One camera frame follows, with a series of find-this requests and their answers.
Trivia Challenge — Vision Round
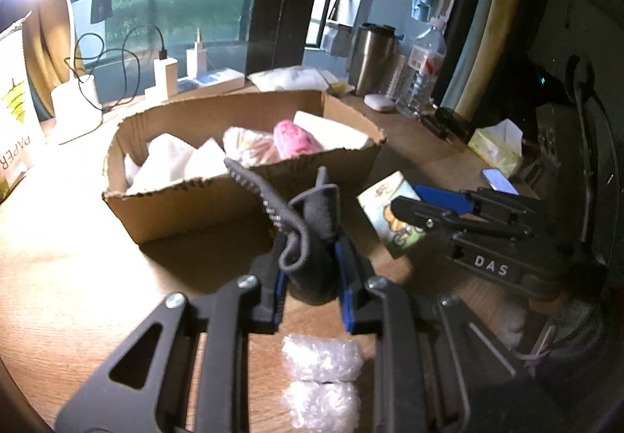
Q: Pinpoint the grey dotted sock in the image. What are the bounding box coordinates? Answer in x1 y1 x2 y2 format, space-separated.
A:
224 158 340 306

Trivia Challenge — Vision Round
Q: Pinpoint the white waffle cloth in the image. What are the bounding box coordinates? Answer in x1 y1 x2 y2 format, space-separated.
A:
222 127 280 168

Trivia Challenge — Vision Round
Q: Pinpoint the pink soft item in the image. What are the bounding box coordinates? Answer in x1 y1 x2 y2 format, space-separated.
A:
273 119 324 160

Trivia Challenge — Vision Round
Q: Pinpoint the smartphone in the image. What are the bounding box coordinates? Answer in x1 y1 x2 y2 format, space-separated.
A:
481 168 519 195

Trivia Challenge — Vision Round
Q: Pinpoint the yellow tissue pack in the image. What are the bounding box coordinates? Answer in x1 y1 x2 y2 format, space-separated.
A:
468 119 523 178

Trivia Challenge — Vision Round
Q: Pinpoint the cardboard box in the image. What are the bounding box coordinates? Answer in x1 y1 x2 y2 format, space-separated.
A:
101 91 386 245

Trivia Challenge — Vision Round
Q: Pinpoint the white earbuds case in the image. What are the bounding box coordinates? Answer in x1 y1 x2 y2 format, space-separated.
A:
363 94 395 113

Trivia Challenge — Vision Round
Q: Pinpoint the white folded cloth right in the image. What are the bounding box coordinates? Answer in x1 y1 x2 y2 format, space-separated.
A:
293 111 370 151

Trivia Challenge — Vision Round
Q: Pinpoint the white folded cloth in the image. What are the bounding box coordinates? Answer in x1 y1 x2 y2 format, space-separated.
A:
293 111 370 151
124 133 227 195

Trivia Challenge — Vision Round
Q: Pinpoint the bubble wrap piece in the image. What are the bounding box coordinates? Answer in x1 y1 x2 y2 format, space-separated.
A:
281 335 364 432

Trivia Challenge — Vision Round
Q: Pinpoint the clear water bottle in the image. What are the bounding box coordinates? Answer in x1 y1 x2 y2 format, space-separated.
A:
397 18 447 117

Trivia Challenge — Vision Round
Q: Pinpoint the steel tumbler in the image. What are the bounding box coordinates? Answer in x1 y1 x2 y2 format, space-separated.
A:
347 22 397 97

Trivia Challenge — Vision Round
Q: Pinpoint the folded cloth stack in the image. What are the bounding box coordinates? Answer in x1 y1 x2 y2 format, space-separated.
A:
248 65 354 96

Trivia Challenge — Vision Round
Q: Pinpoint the white charger with black cable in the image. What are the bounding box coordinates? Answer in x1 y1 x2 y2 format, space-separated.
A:
66 25 179 112

